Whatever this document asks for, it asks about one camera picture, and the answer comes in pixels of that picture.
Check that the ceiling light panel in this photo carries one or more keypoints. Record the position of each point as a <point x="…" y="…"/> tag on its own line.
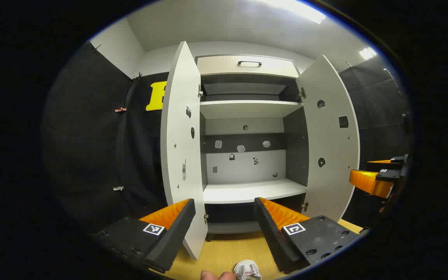
<point x="367" y="53"/>

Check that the black cloth clip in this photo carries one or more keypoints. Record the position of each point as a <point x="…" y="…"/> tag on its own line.
<point x="137" y="76"/>
<point x="97" y="47"/>

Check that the metal door hinge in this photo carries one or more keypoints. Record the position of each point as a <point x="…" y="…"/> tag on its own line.
<point x="302" y="92"/>
<point x="206" y="217"/>
<point x="305" y="207"/>
<point x="200" y="91"/>

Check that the white cabinet shelf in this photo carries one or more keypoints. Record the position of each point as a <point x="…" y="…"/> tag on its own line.
<point x="247" y="190"/>
<point x="247" y="109"/>

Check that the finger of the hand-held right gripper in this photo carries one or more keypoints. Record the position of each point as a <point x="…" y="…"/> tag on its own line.
<point x="387" y="160"/>
<point x="370" y="182"/>

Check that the black backdrop cloth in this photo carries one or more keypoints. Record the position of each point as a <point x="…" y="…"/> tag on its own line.
<point x="88" y="155"/>

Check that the silver cloth clip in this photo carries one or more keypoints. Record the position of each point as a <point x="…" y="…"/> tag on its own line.
<point x="118" y="188"/>

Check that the red cloth clip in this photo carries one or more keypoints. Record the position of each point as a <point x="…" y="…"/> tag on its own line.
<point x="120" y="110"/>

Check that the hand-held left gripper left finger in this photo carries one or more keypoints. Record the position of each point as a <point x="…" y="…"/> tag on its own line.
<point x="169" y="241"/>

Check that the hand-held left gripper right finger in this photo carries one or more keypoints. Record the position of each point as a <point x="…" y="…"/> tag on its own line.
<point x="274" y="237"/>

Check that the white canvas shoe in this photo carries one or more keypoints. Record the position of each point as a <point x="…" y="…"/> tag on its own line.
<point x="247" y="270"/>

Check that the white cabinet drawer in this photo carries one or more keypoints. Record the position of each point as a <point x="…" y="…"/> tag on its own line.
<point x="224" y="66"/>

